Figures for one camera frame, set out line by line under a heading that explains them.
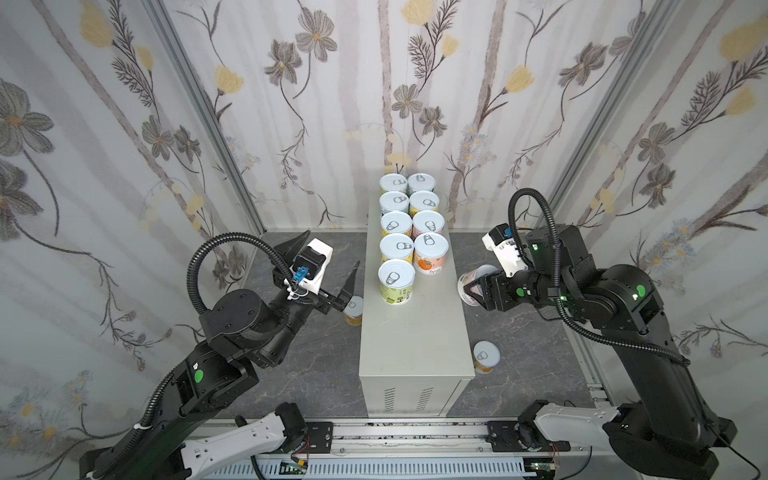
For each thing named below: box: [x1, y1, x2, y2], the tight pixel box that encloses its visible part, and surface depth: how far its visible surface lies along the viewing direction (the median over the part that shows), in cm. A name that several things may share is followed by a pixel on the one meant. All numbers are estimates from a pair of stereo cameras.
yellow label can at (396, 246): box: [380, 233, 414, 263], surface depth 64 cm
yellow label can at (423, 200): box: [409, 190, 440, 219], surface depth 73 cm
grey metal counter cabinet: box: [359, 195, 475, 417], surface depth 58 cm
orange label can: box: [473, 340, 501, 375], surface depth 85 cm
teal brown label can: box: [407, 173, 437, 197], surface depth 78 cm
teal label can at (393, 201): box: [379, 191, 409, 214], surface depth 73 cm
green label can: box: [379, 173, 408, 197], surface depth 78 cm
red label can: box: [414, 232, 450, 276], surface depth 64 cm
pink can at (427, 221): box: [412, 210, 446, 241], surface depth 69 cm
